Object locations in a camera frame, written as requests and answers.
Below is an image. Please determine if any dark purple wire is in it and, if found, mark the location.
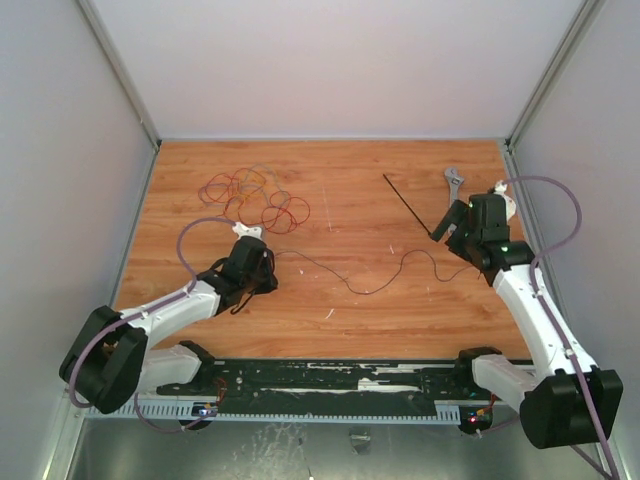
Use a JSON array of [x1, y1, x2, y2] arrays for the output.
[[272, 248, 484, 296]]

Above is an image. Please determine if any red wire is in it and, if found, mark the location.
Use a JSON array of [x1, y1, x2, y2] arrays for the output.
[[202, 169, 312, 236]]

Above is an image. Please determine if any blue grey wire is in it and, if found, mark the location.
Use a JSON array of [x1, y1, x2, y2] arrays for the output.
[[198, 163, 291, 209]]

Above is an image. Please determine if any yellow wire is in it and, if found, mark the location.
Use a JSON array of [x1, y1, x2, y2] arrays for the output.
[[224, 172, 269, 209]]

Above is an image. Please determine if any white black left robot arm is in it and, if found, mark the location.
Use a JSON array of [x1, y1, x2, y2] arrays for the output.
[[59, 236, 278, 414]]

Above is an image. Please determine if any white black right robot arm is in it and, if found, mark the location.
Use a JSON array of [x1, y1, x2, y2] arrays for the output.
[[431, 192, 623, 449]]

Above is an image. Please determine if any black zip tie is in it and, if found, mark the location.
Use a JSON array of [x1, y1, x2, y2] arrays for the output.
[[382, 173, 432, 238]]

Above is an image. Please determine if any silver adjustable wrench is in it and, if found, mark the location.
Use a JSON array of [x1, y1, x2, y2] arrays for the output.
[[444, 166, 465, 205]]

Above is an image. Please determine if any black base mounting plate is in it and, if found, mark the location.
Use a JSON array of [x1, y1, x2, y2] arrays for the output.
[[156, 358, 491, 407]]

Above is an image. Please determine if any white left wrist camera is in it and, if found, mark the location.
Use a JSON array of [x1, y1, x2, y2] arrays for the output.
[[232, 222, 264, 240]]

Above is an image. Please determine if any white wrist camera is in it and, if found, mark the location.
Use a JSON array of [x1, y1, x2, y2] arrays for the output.
[[232, 222, 264, 240], [488, 180, 517, 222]]

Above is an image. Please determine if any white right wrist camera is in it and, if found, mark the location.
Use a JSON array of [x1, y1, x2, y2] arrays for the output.
[[488, 180, 517, 222]]

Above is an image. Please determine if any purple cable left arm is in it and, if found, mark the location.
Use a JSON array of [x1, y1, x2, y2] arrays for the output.
[[67, 215, 239, 435]]

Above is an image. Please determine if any grey slotted cable duct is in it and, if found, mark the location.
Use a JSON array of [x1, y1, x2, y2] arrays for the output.
[[116, 393, 461, 425]]

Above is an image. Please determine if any aluminium corner post right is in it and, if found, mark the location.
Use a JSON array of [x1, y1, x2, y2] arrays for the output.
[[504, 0, 606, 155]]

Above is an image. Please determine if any aluminium corner post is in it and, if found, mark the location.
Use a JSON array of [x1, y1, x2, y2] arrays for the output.
[[74, 0, 164, 151], [504, 0, 606, 155]]

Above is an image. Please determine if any aluminium corner post left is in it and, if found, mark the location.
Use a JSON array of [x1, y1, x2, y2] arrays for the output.
[[74, 0, 164, 151]]

